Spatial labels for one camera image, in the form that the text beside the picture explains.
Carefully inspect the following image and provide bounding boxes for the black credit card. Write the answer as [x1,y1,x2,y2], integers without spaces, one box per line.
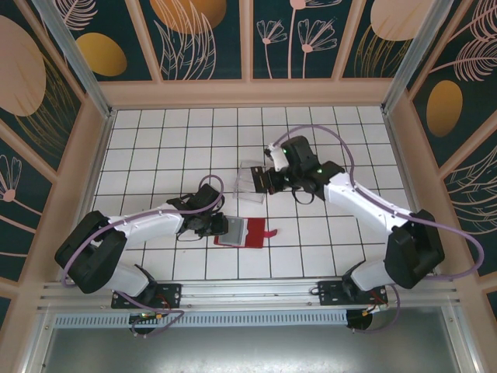
[250,166,273,194]

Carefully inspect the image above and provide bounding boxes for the red card holder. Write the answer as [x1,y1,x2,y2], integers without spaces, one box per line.
[213,216,280,249]

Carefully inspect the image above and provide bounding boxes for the grey metal panel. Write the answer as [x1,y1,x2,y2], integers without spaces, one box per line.
[36,325,473,373]

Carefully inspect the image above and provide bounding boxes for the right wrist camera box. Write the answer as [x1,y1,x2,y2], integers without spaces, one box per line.
[265,144,289,172]

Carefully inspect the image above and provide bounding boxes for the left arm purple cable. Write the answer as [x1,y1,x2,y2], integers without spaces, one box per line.
[61,174,226,338]

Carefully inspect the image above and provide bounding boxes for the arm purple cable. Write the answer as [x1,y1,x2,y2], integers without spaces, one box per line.
[271,124,486,335]
[61,174,226,338]

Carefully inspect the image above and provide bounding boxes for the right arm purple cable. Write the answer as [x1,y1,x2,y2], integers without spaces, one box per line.
[271,124,486,335]

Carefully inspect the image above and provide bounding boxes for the aluminium mounting rail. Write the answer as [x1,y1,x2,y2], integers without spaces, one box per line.
[36,274,461,312]

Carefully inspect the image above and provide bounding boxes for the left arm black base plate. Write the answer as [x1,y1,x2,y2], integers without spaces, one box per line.
[111,282,183,310]

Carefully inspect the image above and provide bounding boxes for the slotted grey cable duct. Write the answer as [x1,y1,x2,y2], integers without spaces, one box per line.
[53,309,349,328]

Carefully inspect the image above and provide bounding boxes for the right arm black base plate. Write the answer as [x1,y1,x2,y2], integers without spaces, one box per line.
[316,280,389,308]

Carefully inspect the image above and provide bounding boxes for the black round cable port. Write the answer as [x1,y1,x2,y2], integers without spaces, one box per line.
[129,312,157,338]
[346,309,374,334]

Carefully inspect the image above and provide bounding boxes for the aluminium frame post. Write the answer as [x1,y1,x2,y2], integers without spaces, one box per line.
[381,0,456,114]
[33,0,114,120]

